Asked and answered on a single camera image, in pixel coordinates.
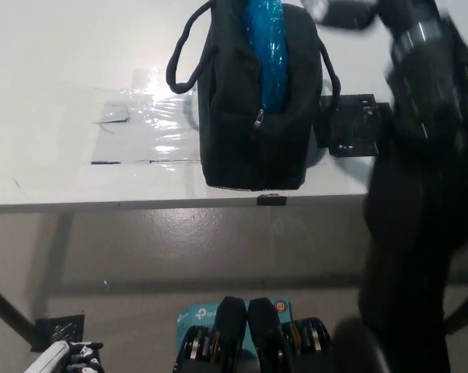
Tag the teal tp-link box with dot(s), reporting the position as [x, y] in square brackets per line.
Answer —
[197, 314]

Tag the black floor tape square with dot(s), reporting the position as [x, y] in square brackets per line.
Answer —
[61, 330]

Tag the grey paper piece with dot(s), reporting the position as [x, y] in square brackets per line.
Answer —
[111, 114]

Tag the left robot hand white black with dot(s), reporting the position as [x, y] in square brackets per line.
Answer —
[82, 351]

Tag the black fabric duffel bag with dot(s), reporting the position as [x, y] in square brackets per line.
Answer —
[238, 155]

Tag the clear plastic sheet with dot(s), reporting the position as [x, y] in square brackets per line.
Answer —
[164, 128]

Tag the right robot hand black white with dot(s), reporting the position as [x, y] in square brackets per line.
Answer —
[343, 13]

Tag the small black tape piece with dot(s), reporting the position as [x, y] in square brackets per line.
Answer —
[272, 199]

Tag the blue plate stack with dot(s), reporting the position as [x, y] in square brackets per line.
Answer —
[269, 58]

